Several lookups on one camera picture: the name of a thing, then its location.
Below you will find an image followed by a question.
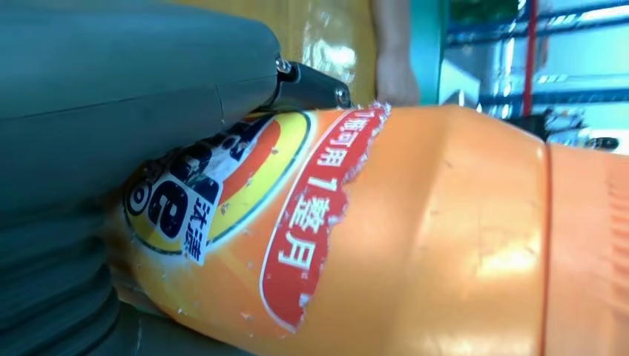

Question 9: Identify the green table mat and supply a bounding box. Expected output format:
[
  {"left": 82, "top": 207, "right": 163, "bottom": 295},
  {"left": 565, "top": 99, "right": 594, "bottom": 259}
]
[{"left": 409, "top": 0, "right": 449, "bottom": 105}]

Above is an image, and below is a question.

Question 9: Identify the red pole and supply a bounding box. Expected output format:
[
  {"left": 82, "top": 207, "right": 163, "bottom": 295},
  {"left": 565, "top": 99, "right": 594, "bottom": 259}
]
[{"left": 521, "top": 0, "right": 540, "bottom": 117}]

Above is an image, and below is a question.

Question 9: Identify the blue metal rack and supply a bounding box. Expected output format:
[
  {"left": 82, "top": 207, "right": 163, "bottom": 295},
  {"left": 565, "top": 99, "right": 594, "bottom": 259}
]
[{"left": 444, "top": 0, "right": 629, "bottom": 119}]

